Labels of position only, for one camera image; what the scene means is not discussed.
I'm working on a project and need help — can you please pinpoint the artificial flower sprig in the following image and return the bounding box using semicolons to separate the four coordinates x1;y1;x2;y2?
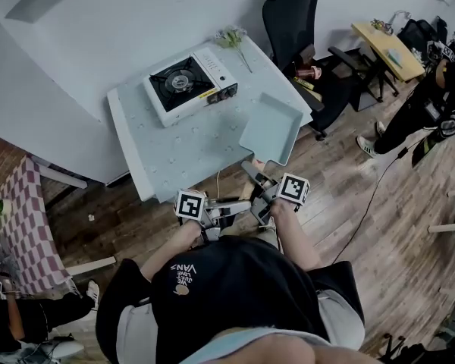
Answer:
213;25;254;74

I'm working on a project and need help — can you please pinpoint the person's black t-shirt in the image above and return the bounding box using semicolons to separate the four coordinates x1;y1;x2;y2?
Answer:
94;236;366;364

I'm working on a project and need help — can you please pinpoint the small flower bunch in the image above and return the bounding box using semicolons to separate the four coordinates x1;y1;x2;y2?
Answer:
369;17;394;36

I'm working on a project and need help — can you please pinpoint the red white checkered cloth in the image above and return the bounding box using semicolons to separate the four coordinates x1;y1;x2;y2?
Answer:
0;155;74;300

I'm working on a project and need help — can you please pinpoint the yellow flat box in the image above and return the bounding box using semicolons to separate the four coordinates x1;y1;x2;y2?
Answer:
293;76;316;91

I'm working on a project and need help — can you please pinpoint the light wooden side table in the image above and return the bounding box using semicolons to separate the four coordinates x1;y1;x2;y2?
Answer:
350;20;427;102

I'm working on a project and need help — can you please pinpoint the pink copper cup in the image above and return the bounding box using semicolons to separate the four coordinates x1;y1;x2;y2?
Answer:
294;66;323;81

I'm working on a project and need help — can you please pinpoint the black floor cable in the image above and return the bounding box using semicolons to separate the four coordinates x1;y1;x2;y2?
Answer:
331;145;409;265

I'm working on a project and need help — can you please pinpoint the white furniture frame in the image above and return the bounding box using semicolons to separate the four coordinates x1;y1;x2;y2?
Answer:
427;186;455;235

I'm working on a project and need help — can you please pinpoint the white portable gas stove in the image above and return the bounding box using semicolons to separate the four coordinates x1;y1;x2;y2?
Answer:
143;47;239;128

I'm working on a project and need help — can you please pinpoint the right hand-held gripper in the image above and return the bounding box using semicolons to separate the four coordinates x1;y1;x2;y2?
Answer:
241;159;312;228

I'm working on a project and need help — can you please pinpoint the person's right forearm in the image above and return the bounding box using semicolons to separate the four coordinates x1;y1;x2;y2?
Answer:
268;202;324;272

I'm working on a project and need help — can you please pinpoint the table with pale dotted cloth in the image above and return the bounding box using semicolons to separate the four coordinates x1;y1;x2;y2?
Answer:
106;33;314;205

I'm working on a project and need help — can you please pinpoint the pale green plastic tray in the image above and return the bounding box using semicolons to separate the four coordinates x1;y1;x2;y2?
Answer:
238;92;305;167

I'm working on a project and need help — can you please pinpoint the black backpack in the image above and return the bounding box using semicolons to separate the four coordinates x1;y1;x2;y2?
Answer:
397;16;449;55

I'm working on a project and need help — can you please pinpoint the person's left forearm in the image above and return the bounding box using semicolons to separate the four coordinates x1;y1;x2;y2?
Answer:
140;219;206;284

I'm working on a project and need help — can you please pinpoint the black office chair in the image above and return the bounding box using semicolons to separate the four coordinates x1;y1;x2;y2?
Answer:
262;0;366;142

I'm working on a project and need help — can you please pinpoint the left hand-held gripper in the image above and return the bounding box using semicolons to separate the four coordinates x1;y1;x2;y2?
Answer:
174;188;253;243

